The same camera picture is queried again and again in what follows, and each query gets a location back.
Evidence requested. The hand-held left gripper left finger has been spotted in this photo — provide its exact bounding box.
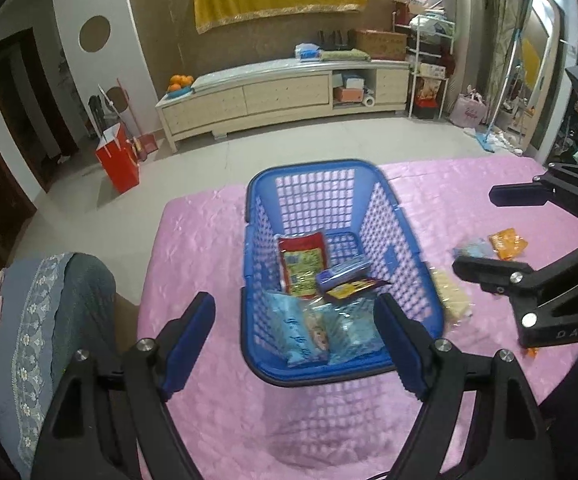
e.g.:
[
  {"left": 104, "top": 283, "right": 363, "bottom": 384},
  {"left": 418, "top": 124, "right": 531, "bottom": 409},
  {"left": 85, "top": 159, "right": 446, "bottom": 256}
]
[{"left": 29, "top": 291, "right": 217, "bottom": 480}]

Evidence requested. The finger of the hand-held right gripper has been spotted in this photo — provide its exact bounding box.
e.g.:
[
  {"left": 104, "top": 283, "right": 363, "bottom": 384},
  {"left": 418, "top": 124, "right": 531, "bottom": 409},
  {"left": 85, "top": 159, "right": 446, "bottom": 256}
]
[
  {"left": 452, "top": 245, "right": 578, "bottom": 312},
  {"left": 489, "top": 161, "right": 578, "bottom": 221}
]

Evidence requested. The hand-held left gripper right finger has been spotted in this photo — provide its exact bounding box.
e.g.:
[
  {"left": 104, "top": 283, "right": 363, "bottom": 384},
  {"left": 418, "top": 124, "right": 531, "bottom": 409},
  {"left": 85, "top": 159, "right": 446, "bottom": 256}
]
[{"left": 373, "top": 294, "right": 555, "bottom": 480}]

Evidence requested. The small light blue snack packet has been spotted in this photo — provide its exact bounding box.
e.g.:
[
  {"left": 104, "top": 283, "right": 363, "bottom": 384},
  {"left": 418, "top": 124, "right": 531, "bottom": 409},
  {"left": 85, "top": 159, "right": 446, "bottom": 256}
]
[{"left": 452, "top": 237, "right": 492, "bottom": 263}]

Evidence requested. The plain light blue snack packet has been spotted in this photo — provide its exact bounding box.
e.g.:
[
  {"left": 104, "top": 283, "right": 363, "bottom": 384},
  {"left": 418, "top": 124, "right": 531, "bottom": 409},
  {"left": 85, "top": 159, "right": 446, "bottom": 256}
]
[{"left": 326, "top": 297, "right": 385, "bottom": 366}]

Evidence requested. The beige snack packet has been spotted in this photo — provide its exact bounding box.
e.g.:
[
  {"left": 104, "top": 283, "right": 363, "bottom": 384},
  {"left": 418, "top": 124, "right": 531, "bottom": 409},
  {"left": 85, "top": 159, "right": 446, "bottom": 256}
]
[{"left": 428, "top": 267, "right": 474, "bottom": 331}]

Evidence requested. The yellow and red snack packet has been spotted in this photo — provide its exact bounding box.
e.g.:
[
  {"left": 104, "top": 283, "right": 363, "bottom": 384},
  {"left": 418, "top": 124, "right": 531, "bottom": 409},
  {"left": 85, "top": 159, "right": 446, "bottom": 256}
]
[{"left": 325, "top": 277, "right": 390, "bottom": 303}]

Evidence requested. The dark blue snack packet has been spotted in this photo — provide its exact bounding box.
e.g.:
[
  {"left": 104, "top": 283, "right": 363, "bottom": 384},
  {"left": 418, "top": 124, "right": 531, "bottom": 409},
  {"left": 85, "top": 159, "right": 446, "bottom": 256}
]
[{"left": 315, "top": 257, "right": 371, "bottom": 295}]

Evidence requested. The light blue cartoon snack packet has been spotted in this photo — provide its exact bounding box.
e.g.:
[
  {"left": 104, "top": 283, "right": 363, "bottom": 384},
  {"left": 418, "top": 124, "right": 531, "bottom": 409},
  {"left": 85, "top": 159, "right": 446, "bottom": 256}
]
[{"left": 261, "top": 290, "right": 331, "bottom": 368}]

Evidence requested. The blue plastic basket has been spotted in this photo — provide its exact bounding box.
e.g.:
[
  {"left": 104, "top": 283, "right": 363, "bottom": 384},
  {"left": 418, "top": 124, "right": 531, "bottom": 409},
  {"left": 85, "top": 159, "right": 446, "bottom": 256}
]
[{"left": 239, "top": 159, "right": 446, "bottom": 387}]

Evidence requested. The pink shopping bag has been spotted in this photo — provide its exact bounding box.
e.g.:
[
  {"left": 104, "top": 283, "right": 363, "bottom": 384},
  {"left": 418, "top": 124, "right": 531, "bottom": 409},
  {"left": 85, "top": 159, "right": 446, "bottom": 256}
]
[{"left": 449, "top": 91, "right": 489, "bottom": 128}]

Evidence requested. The pink quilted table cover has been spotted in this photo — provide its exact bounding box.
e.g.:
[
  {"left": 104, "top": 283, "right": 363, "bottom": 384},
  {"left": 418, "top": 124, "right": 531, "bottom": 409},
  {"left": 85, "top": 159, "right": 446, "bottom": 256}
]
[{"left": 136, "top": 155, "right": 578, "bottom": 480}]

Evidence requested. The red gift box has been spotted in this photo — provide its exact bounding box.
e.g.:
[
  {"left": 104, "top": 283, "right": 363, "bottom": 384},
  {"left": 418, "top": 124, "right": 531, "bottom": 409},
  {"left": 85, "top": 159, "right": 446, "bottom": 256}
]
[{"left": 411, "top": 77, "right": 447, "bottom": 120}]

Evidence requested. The arched standing mirror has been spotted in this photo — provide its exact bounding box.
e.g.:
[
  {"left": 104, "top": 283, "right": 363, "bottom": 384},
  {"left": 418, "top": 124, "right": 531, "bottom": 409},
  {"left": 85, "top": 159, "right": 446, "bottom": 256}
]
[{"left": 502, "top": 0, "right": 562, "bottom": 156}]

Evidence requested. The silver standing air conditioner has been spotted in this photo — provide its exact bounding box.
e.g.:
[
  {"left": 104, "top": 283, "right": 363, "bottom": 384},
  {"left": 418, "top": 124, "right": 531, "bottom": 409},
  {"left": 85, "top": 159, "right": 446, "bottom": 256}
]
[{"left": 452, "top": 0, "right": 490, "bottom": 98}]

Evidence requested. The grey embroidered cushion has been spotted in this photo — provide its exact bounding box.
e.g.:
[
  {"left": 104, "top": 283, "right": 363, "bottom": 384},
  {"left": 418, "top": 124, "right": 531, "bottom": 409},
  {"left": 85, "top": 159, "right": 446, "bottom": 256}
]
[{"left": 0, "top": 252, "right": 77, "bottom": 480}]

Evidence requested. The white metal rack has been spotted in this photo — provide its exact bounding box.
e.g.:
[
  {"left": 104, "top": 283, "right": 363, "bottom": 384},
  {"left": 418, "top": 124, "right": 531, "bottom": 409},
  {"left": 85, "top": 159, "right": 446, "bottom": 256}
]
[{"left": 391, "top": 0, "right": 457, "bottom": 120}]

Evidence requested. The beige patterned curtain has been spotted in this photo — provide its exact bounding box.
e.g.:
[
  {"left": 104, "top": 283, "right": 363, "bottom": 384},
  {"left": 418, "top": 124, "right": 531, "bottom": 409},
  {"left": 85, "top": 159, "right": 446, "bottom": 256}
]
[{"left": 483, "top": 0, "right": 525, "bottom": 106}]

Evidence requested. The pile of clothes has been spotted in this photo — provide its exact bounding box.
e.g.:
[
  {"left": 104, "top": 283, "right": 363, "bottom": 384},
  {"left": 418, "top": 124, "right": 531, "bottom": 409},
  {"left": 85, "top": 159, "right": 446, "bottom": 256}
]
[{"left": 409, "top": 12, "right": 456, "bottom": 38}]

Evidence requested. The red paper bag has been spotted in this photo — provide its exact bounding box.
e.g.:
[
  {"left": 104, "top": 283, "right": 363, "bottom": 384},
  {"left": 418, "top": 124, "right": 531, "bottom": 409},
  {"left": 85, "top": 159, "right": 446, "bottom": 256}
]
[{"left": 95, "top": 124, "right": 141, "bottom": 195}]

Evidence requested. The red broom and dustpan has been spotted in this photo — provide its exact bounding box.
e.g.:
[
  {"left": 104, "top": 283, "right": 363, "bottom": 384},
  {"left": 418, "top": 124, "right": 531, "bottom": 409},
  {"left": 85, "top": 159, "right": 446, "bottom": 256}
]
[{"left": 116, "top": 77, "right": 159, "bottom": 161}]

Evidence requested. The green folded mat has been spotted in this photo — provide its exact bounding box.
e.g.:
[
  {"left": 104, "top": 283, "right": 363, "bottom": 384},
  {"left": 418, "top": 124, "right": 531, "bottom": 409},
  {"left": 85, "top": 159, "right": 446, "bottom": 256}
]
[{"left": 320, "top": 48, "right": 370, "bottom": 63}]

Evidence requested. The black desktop stand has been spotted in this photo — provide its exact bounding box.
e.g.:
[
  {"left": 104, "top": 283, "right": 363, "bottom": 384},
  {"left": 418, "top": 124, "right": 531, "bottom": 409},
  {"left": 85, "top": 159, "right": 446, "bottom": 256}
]
[{"left": 316, "top": 28, "right": 352, "bottom": 51}]

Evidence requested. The white folding mop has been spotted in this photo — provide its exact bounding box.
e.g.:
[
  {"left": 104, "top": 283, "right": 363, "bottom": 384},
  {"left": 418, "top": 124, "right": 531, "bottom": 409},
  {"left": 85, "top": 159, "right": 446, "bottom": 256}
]
[{"left": 88, "top": 84, "right": 120, "bottom": 136}]

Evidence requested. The blue tissue pack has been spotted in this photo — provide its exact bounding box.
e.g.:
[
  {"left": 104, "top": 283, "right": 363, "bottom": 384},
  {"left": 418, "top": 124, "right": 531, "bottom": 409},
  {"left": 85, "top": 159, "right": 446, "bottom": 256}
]
[{"left": 295, "top": 42, "right": 323, "bottom": 62}]

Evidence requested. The cream TV cabinet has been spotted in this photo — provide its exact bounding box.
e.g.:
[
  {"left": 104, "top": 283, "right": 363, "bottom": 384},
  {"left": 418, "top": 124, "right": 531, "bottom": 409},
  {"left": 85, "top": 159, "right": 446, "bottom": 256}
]
[{"left": 155, "top": 57, "right": 411, "bottom": 153}]

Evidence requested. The blue handled mop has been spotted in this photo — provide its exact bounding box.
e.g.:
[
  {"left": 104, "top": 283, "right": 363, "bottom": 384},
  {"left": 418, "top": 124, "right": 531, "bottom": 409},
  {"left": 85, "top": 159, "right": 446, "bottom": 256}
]
[{"left": 479, "top": 27, "right": 525, "bottom": 153}]

